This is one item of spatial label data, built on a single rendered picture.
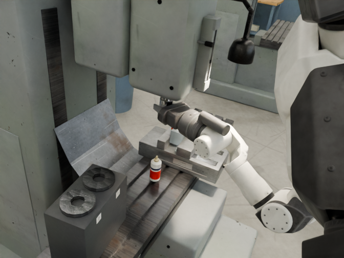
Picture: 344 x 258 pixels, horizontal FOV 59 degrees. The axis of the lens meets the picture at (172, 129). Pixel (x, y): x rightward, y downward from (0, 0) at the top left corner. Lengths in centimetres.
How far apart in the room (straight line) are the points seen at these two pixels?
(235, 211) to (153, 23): 186
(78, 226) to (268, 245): 173
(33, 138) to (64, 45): 34
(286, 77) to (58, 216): 61
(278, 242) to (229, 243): 112
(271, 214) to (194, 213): 44
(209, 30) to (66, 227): 63
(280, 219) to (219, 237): 52
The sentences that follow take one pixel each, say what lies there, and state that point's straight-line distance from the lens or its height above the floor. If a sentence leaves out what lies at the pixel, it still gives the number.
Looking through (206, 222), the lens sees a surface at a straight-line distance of 118.
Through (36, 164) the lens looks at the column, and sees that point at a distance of 125.
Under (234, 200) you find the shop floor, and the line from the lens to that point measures 254.
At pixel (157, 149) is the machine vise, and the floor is 99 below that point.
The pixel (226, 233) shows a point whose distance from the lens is 133.
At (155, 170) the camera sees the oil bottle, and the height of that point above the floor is 98.
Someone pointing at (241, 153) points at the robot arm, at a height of 123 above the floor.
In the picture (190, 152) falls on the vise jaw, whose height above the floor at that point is 103.
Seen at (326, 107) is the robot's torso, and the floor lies 156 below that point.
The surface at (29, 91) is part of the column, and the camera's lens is 108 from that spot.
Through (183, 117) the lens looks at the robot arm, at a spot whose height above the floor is 126.
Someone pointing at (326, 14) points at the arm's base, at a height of 167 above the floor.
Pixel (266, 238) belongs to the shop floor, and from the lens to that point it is 238.
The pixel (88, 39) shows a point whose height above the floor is 144.
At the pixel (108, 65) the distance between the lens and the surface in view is 95.
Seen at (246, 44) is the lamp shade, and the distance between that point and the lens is 87.
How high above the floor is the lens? 172
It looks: 32 degrees down
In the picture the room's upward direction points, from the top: 7 degrees clockwise
